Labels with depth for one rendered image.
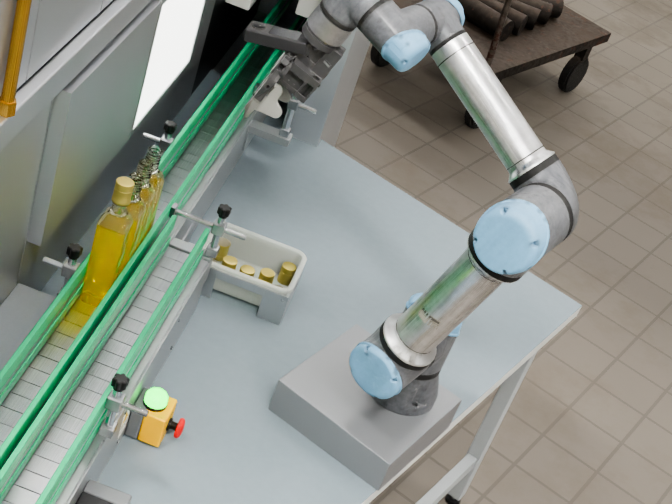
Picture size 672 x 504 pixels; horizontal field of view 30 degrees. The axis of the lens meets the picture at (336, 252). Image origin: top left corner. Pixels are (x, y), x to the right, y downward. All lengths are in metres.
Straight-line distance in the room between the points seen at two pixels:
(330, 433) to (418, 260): 0.79
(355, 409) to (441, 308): 0.38
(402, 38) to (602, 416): 2.34
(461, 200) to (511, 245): 2.93
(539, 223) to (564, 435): 2.06
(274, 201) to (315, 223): 0.12
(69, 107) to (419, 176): 2.94
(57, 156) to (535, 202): 0.86
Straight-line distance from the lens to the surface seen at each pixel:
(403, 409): 2.53
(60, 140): 2.30
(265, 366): 2.66
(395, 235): 3.20
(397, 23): 2.13
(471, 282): 2.17
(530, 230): 2.06
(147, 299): 2.53
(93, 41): 2.29
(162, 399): 2.36
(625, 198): 5.54
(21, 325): 2.41
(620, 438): 4.19
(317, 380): 2.54
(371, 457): 2.46
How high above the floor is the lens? 2.44
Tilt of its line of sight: 33 degrees down
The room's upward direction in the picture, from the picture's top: 20 degrees clockwise
